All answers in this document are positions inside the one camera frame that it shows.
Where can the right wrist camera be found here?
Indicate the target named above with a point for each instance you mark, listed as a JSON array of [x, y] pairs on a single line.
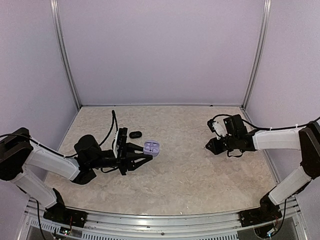
[[216, 128]]

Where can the purple earbud charging case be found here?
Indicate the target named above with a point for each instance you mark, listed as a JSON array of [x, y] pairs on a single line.
[[152, 143]]

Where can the black earbud charging case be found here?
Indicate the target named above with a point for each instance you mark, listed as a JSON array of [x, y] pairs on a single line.
[[135, 134]]

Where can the front aluminium rail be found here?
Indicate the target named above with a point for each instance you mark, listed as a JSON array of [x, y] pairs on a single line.
[[210, 226]]

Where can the left aluminium frame post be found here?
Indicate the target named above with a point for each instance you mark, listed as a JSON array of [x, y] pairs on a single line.
[[54, 5]]

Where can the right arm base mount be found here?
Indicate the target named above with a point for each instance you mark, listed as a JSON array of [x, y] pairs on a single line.
[[256, 216]]

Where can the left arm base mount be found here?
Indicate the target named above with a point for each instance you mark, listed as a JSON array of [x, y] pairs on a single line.
[[66, 216]]

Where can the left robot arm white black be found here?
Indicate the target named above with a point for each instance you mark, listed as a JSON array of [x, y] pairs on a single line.
[[19, 152]]

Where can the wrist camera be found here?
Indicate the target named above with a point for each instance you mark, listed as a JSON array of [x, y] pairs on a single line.
[[216, 128], [120, 140]]

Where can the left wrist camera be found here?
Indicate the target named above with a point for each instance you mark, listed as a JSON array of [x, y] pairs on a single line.
[[120, 140]]

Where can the aluminium frame post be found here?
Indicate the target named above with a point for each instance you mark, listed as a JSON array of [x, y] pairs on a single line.
[[258, 53], [54, 5]]

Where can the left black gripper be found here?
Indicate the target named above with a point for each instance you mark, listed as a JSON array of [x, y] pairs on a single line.
[[127, 157]]

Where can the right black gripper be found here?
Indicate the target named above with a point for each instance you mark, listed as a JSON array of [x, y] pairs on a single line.
[[216, 150]]

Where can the right aluminium frame post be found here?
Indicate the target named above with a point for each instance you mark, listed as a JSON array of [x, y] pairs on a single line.
[[258, 53]]

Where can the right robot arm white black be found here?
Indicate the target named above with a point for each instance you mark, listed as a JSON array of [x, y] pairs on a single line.
[[232, 135]]

